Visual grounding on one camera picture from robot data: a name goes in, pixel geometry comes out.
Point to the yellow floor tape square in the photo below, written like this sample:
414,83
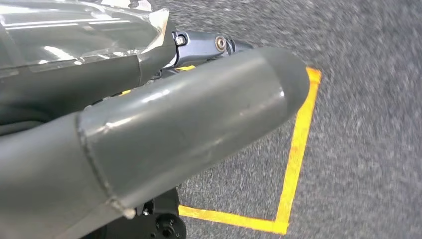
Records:
296,148

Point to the clear plastic film wrap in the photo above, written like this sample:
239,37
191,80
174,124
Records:
66,36

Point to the black robot body housing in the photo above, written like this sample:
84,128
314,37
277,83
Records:
165,227

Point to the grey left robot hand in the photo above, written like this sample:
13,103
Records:
165,125

